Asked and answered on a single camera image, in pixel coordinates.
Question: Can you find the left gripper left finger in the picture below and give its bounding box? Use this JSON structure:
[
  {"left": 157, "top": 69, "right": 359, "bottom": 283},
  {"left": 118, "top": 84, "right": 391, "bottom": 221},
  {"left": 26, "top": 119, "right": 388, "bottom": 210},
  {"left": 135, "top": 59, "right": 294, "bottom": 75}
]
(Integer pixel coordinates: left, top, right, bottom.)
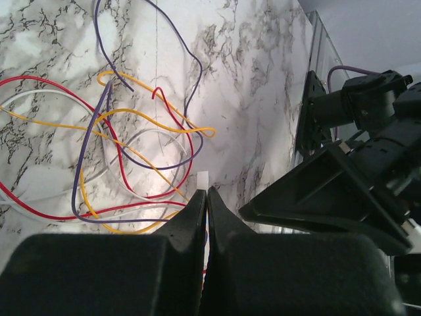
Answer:
[{"left": 1, "top": 190, "right": 206, "bottom": 315}]

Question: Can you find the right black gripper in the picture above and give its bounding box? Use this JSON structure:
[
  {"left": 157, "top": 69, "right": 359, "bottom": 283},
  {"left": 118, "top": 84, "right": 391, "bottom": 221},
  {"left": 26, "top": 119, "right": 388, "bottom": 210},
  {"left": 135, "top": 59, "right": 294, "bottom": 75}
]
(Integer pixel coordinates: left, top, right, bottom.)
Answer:
[{"left": 239, "top": 124, "right": 420, "bottom": 255}]

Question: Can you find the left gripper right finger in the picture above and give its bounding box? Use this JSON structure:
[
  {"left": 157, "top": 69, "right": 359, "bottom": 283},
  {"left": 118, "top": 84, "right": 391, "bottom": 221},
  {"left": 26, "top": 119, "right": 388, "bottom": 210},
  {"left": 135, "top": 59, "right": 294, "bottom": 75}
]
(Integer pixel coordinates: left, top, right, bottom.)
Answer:
[{"left": 201, "top": 188, "right": 407, "bottom": 315}]

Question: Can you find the white zip tie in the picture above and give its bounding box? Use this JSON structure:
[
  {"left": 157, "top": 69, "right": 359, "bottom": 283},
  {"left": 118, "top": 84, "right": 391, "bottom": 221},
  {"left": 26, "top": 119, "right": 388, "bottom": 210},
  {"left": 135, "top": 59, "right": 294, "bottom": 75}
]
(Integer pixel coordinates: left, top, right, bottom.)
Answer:
[{"left": 197, "top": 171, "right": 210, "bottom": 191}]

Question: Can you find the red long wire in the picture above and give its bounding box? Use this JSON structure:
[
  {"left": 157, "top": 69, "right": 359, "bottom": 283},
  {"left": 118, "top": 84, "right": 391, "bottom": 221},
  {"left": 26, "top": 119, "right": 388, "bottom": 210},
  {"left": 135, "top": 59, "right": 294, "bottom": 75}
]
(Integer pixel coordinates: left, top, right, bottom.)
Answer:
[{"left": 0, "top": 76, "right": 195, "bottom": 222}]

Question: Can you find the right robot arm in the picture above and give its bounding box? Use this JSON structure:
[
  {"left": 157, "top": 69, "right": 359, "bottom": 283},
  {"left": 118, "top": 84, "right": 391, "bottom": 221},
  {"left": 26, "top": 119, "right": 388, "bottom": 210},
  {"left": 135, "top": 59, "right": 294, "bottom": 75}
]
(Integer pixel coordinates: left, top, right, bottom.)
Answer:
[{"left": 239, "top": 70, "right": 420, "bottom": 255}]

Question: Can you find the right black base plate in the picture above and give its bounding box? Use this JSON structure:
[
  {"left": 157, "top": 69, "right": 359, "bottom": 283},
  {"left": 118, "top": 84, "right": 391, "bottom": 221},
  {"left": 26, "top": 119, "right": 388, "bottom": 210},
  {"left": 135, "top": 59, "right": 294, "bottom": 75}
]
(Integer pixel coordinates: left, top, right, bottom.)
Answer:
[{"left": 295, "top": 70, "right": 332, "bottom": 159}]

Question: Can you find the yellow loose wire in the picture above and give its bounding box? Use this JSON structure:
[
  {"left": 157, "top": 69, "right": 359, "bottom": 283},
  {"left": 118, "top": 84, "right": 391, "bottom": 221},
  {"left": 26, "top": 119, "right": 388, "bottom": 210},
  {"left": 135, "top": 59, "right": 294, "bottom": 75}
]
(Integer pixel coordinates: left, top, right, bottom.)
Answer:
[{"left": 0, "top": 71, "right": 217, "bottom": 234}]

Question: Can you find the aluminium front rail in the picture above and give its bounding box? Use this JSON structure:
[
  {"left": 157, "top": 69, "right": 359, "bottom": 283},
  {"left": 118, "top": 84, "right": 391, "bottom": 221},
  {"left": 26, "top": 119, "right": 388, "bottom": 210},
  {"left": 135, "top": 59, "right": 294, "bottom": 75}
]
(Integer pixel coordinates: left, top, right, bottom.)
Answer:
[{"left": 293, "top": 11, "right": 351, "bottom": 167}]

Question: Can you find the grey loose wire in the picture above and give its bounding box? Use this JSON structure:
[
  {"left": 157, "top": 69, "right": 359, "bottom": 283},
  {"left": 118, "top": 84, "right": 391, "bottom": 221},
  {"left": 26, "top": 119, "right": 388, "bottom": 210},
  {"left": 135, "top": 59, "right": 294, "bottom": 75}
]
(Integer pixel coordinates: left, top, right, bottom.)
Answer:
[{"left": 0, "top": 89, "right": 195, "bottom": 218}]

